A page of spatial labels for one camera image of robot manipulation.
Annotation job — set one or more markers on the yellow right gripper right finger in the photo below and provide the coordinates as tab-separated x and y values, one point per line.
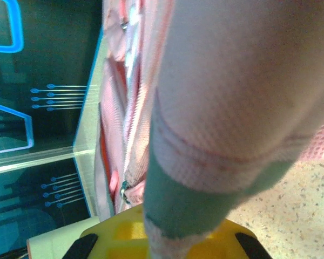
221	240

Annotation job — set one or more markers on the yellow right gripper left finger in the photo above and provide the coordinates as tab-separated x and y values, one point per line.
118	237

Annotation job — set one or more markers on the aluminium frame post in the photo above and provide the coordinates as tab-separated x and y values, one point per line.
29	160

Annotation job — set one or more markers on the cream knife block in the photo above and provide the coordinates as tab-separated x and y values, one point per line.
56	240

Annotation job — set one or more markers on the pink school backpack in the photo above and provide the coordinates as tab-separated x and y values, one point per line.
218	94

